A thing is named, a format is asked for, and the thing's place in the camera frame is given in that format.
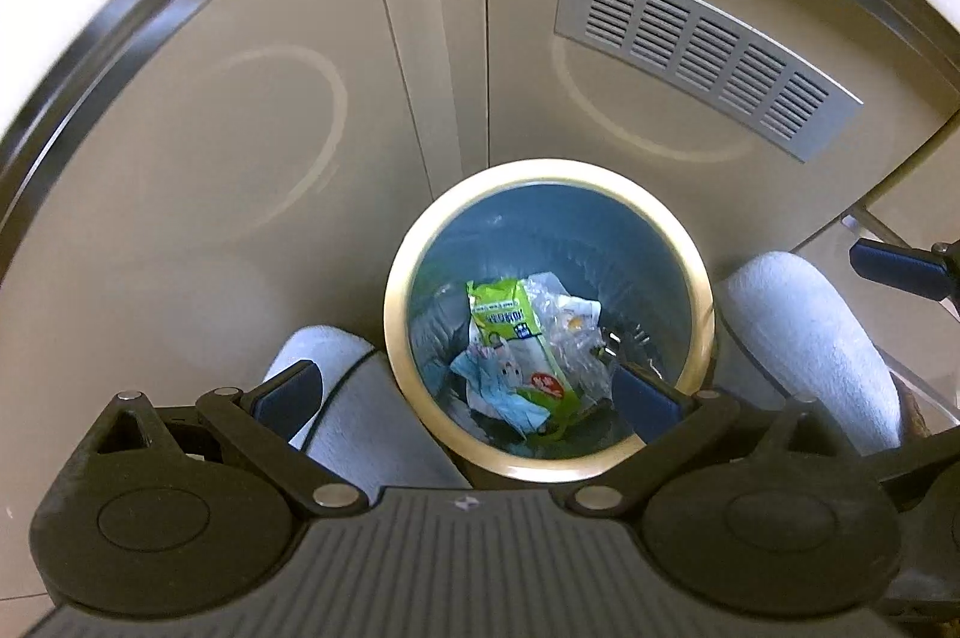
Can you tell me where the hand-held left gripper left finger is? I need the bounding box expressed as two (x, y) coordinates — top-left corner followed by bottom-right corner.
(90, 360), (370, 519)

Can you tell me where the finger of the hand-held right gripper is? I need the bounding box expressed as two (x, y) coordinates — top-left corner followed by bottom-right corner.
(851, 236), (960, 301)

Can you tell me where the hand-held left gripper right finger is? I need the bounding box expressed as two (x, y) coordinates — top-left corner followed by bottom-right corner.
(566, 362), (850, 517)

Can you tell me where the clear printed snack packet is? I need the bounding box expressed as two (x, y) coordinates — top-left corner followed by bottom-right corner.
(523, 272), (617, 415)

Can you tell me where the green plastic packet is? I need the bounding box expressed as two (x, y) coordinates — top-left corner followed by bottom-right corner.
(465, 276), (580, 438)

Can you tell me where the round blue trash bin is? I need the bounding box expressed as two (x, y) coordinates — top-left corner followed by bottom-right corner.
(382, 158), (718, 484)

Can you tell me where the white fluffy slipper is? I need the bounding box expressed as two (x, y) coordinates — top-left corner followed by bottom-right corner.
(262, 324), (470, 490)
(712, 251), (905, 459)

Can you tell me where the beige kitchen cabinet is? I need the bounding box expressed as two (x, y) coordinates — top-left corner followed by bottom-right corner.
(0, 0), (960, 399)

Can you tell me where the grey cabinet vent grille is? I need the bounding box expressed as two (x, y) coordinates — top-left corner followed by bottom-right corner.
(553, 0), (863, 163)

